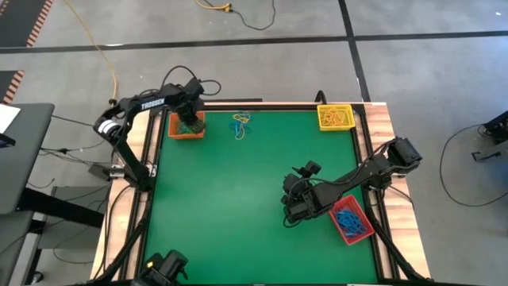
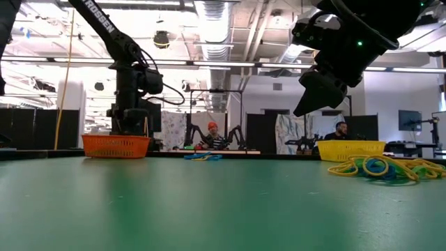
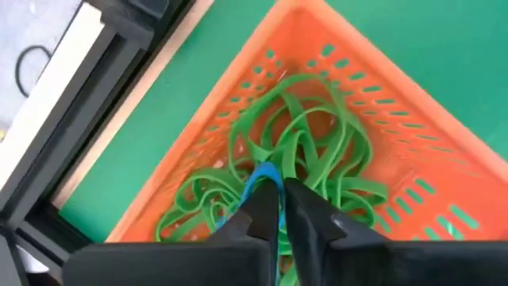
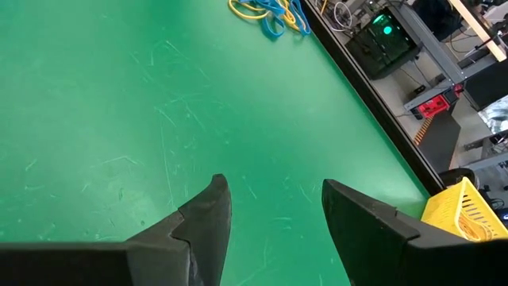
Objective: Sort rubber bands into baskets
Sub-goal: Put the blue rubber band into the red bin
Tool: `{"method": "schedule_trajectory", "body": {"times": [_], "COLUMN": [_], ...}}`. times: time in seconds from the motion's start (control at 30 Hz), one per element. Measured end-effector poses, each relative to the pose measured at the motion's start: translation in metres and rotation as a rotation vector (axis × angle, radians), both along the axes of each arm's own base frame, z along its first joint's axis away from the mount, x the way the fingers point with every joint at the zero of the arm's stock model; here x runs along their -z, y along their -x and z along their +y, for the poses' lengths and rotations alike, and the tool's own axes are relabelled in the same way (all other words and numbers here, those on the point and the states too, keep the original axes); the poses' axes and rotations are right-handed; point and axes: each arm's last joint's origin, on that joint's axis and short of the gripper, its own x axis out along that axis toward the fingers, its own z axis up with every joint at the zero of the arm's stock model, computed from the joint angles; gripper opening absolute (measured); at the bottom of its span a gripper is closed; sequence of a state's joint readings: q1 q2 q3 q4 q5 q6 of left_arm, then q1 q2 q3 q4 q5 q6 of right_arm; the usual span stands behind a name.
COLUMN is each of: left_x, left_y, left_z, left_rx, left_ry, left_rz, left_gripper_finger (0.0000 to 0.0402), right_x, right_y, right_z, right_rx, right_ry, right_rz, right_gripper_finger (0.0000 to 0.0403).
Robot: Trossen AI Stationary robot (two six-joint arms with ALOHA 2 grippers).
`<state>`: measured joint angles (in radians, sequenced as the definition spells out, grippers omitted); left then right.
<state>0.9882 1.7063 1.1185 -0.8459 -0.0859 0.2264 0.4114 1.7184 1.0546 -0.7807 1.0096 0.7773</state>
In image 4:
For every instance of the black computer tower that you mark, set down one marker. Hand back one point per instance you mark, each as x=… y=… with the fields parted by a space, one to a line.
x=381 y=43

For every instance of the wooden top desk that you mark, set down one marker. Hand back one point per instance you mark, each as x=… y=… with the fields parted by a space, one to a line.
x=436 y=51

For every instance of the black striped floor mat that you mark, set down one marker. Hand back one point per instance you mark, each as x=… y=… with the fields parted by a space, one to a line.
x=440 y=143

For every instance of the black aluminium table frame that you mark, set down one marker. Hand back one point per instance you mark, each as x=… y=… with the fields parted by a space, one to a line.
x=369 y=91

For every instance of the red floor box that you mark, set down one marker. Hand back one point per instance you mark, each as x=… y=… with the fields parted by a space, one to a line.
x=432 y=106

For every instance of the yellow plastic basket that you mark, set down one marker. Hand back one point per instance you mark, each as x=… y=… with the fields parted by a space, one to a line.
x=444 y=210

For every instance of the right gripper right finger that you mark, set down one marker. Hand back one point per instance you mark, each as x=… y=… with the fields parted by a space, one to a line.
x=397 y=258

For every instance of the blue rubber band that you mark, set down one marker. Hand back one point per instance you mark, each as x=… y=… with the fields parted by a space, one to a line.
x=274 y=28
x=302 y=20

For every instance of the yellow rubber band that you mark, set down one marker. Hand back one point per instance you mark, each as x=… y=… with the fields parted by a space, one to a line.
x=246 y=16
x=472 y=230

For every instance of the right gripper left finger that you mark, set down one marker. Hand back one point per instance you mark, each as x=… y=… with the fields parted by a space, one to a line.
x=158 y=262

